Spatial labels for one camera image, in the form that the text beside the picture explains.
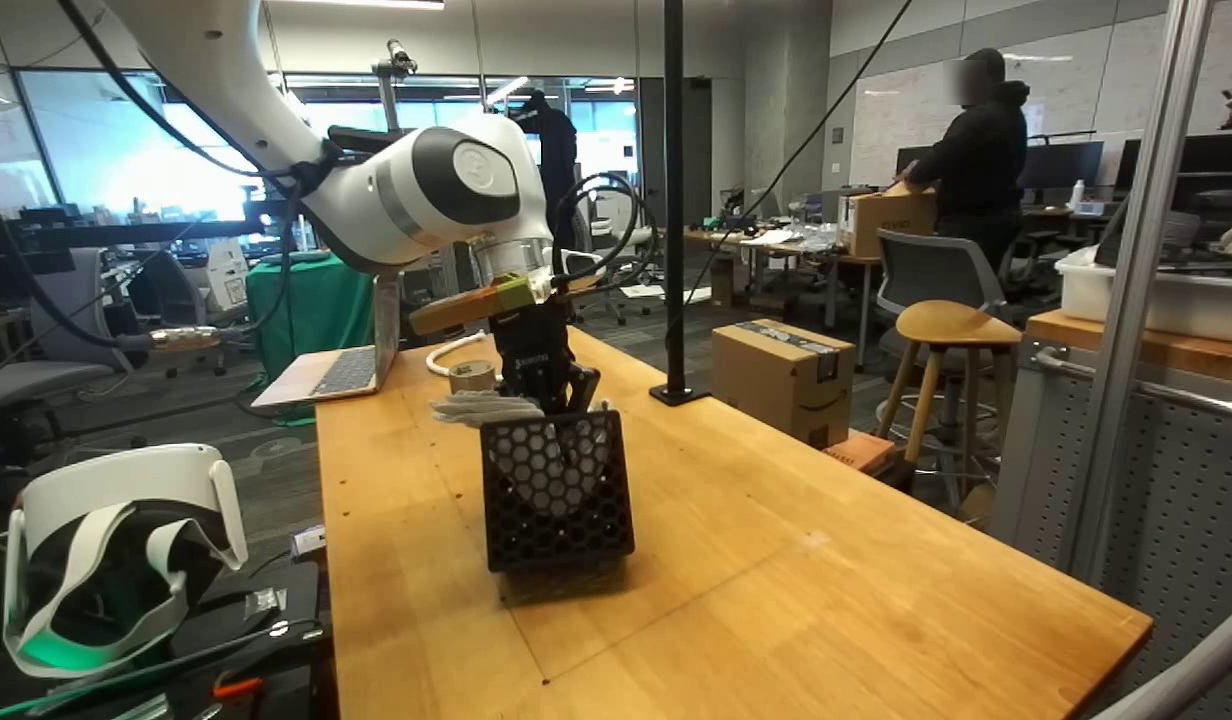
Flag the grey bin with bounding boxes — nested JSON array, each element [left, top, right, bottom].
[[1051, 240, 1232, 346]]

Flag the silver open laptop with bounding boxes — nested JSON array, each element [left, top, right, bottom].
[[246, 262, 406, 413]]

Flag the person in dark hoodie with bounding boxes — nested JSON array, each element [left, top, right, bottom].
[[901, 45, 1034, 271]]

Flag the white VR headset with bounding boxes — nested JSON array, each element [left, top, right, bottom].
[[0, 441, 253, 684]]

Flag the grey office chair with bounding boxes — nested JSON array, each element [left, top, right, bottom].
[[870, 225, 1007, 319]]

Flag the black perforated box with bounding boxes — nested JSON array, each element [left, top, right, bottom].
[[477, 398, 640, 579]]

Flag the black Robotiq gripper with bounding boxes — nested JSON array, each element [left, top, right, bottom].
[[487, 292, 603, 422]]

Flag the black computer monitor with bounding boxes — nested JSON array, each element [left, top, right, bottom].
[[1021, 137, 1113, 207]]

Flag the white office desk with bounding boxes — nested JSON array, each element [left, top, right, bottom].
[[686, 220, 858, 364]]

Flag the large brown cardboard box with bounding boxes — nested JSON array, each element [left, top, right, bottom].
[[706, 316, 858, 451]]

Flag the wooden shelf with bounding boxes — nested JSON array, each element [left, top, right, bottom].
[[1021, 307, 1232, 393]]

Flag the thin black hanging cable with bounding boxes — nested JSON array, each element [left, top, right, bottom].
[[739, 0, 918, 225]]

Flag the olive wrist camera block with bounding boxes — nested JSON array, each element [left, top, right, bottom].
[[404, 268, 603, 338]]

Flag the small brown cardboard box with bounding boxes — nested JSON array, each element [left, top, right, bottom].
[[847, 184, 944, 262]]

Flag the grey tape roll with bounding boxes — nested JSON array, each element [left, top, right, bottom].
[[444, 356, 503, 398]]

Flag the white looped cable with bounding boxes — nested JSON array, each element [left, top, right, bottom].
[[419, 329, 495, 382]]

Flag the grey perforated metal panel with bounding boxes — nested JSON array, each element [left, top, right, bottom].
[[991, 346, 1232, 720]]

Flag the round wooden stool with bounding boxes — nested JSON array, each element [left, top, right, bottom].
[[870, 294, 1026, 510]]

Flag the grey slanted metal post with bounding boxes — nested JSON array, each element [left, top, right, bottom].
[[1061, 0, 1223, 583]]

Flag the black pole stand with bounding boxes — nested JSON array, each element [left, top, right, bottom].
[[645, 0, 711, 409]]

